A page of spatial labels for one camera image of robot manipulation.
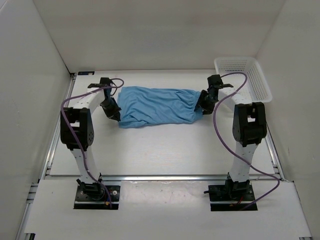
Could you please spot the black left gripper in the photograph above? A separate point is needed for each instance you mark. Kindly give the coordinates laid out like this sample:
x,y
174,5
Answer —
x,y
112,113

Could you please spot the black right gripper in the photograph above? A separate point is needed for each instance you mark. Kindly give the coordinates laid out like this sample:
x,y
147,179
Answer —
x,y
208,109

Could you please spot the light blue shorts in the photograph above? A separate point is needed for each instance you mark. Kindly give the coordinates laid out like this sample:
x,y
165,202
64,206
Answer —
x,y
142,106

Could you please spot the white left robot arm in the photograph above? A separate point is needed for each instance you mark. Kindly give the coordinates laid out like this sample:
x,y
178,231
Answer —
x,y
77,131

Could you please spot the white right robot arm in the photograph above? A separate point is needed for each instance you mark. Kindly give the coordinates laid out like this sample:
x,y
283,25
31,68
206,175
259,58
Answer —
x,y
249,126

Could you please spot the white plastic mesh basket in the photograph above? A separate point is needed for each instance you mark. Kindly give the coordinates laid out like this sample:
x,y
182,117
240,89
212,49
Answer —
x,y
244,73

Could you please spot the aluminium front rail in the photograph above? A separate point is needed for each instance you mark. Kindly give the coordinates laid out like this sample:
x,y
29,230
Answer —
x,y
166,177

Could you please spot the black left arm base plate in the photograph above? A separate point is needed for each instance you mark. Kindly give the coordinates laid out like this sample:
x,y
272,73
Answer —
x,y
92,196

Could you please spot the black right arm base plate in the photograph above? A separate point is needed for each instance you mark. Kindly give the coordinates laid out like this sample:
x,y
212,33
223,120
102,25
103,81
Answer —
x,y
232,196

